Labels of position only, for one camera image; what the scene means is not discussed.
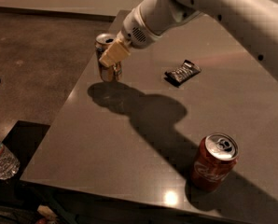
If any red cola can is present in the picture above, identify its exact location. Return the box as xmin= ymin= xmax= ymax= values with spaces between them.
xmin=190 ymin=133 xmax=239 ymax=192

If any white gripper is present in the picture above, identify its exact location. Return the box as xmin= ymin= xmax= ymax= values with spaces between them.
xmin=99 ymin=6 xmax=164 ymax=67

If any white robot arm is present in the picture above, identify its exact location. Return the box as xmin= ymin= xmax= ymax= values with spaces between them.
xmin=100 ymin=0 xmax=278 ymax=81

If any orange soda can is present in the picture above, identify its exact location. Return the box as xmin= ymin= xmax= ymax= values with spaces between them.
xmin=95 ymin=33 xmax=122 ymax=82

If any black snack wrapper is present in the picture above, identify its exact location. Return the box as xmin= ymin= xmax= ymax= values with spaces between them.
xmin=165 ymin=60 xmax=202 ymax=87

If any clear plastic water bottle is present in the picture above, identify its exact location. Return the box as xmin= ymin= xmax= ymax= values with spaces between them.
xmin=0 ymin=141 xmax=21 ymax=180

